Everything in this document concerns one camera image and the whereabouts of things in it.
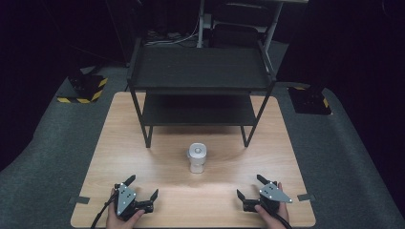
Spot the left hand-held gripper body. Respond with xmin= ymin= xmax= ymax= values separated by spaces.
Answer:
xmin=114 ymin=181 xmax=156 ymax=222

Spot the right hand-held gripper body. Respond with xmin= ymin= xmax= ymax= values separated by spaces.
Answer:
xmin=242 ymin=180 xmax=294 ymax=215

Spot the black two-tier shelf rack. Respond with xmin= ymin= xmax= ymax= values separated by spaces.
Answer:
xmin=126 ymin=37 xmax=277 ymax=149

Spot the person's left hand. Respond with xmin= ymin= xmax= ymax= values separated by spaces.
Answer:
xmin=105 ymin=188 xmax=146 ymax=229

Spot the person's right hand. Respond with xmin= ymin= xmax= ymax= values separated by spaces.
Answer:
xmin=253 ymin=181 xmax=290 ymax=229

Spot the yellow-black striped stand base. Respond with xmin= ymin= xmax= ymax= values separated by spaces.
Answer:
xmin=288 ymin=84 xmax=332 ymax=115
xmin=56 ymin=73 xmax=109 ymax=105

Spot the black office chair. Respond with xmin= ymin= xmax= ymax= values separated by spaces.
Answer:
xmin=208 ymin=2 xmax=271 ymax=50

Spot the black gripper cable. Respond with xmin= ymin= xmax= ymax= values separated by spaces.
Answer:
xmin=270 ymin=208 xmax=294 ymax=229
xmin=90 ymin=190 xmax=119 ymax=229

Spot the bundle of white cables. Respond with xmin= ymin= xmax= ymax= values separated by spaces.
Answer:
xmin=145 ymin=18 xmax=200 ymax=46

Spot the white desk frame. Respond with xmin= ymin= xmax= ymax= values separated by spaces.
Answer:
xmin=196 ymin=0 xmax=309 ymax=53

